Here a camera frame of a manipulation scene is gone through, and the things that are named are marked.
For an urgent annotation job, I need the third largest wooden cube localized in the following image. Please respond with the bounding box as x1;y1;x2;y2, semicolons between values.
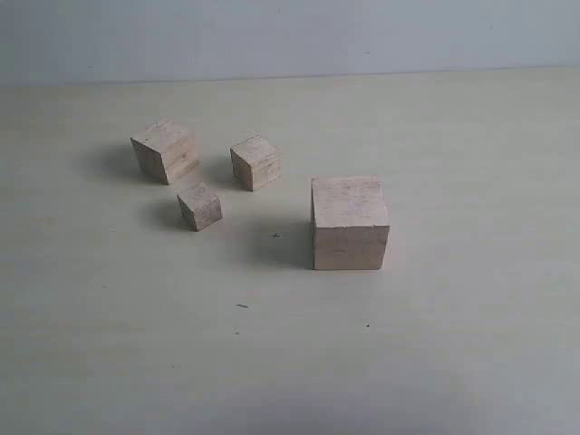
230;135;282;191

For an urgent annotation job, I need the smallest wooden cube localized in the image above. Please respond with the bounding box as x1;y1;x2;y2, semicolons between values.
177;182;223;232

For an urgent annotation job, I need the second largest wooden cube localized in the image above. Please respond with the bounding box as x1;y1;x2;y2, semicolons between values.
130;120;199;185

